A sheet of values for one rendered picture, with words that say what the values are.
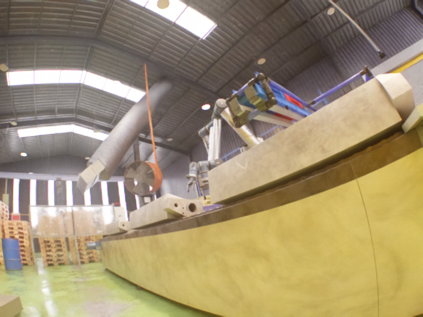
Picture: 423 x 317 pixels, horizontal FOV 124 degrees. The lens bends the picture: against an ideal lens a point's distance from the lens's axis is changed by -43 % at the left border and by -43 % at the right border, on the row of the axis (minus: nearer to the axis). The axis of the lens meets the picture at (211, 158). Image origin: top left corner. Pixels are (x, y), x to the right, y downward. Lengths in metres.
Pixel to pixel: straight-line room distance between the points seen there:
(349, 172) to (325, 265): 0.36
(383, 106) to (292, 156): 0.42
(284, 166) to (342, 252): 0.42
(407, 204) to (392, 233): 0.11
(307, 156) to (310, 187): 0.12
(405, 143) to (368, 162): 0.16
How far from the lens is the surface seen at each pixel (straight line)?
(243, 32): 10.60
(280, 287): 0.96
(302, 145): 0.80
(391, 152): 0.74
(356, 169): 0.74
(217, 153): 2.30
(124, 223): 2.83
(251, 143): 2.23
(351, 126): 0.76
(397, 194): 0.75
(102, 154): 7.57
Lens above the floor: 0.71
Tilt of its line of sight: 18 degrees up
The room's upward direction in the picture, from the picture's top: 14 degrees counter-clockwise
